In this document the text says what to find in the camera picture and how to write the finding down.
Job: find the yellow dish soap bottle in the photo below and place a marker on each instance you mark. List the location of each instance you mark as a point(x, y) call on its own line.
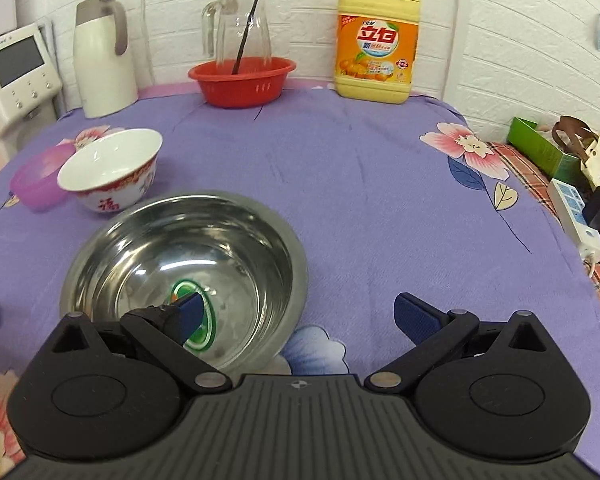
point(376, 48)

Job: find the stainless steel bowl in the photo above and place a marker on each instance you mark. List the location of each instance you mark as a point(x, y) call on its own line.
point(240, 256)

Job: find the purple floral tablecloth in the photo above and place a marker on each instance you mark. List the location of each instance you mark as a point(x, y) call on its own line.
point(378, 212)

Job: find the white thermos jug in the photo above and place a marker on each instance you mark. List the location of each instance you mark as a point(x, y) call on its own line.
point(102, 58)

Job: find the black stirring stick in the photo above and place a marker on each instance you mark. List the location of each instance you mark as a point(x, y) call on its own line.
point(243, 42)

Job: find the white red-patterned bowl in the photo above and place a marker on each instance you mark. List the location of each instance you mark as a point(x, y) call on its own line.
point(113, 172)

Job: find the purple plastic bowl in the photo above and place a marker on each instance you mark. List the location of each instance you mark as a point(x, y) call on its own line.
point(35, 182)

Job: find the glass pitcher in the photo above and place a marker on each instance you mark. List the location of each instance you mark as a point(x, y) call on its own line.
point(223, 23)

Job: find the white power strip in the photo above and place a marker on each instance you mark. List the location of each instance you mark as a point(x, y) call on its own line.
point(569, 205)

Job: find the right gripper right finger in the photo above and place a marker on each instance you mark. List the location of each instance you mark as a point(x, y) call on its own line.
point(436, 335)

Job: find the paper bag with brown handles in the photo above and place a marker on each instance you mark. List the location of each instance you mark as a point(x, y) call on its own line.
point(576, 138)

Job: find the white water dispenser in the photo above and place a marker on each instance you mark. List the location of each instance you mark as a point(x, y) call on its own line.
point(29, 83)

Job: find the red plastic colander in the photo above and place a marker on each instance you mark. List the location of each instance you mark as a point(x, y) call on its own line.
point(256, 84)

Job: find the green box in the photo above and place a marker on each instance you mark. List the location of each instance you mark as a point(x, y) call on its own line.
point(551, 160)

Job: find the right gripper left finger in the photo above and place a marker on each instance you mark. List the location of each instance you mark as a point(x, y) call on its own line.
point(162, 331)

